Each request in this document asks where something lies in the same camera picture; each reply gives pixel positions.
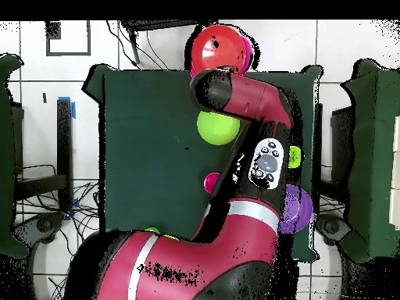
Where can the purple bowl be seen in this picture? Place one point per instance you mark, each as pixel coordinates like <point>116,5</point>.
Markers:
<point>297,209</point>

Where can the wide orange-red bowl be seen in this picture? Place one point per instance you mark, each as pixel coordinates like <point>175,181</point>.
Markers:
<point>218,47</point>

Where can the green cloth side table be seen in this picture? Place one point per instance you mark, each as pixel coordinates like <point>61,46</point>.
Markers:
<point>372,156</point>
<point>6,156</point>

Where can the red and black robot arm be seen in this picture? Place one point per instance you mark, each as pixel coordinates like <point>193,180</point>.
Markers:
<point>218,250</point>

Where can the green bowl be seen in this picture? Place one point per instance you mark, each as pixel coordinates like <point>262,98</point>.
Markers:
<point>215,128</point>

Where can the lime yellow cup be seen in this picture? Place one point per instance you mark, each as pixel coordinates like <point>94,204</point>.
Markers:
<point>294,157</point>

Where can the black square floor frame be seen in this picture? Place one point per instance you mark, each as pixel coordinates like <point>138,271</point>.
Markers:
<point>53,29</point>

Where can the pink bowl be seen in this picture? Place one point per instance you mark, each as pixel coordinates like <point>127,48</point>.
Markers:
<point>249,53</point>

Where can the magenta red cup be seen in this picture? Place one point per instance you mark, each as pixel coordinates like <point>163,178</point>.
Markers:
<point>210,182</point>

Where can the dark green tablecloth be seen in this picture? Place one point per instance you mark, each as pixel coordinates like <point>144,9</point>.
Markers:
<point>140,140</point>

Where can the blue tape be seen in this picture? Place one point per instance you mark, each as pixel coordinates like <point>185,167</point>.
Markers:
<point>73,111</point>

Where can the black metal stand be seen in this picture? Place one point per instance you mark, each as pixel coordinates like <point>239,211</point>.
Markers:
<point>162,24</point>

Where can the white boxes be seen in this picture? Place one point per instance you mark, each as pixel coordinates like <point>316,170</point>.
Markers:
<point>396,172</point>

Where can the green cup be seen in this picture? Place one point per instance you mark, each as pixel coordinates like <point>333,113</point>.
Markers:
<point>153,230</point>

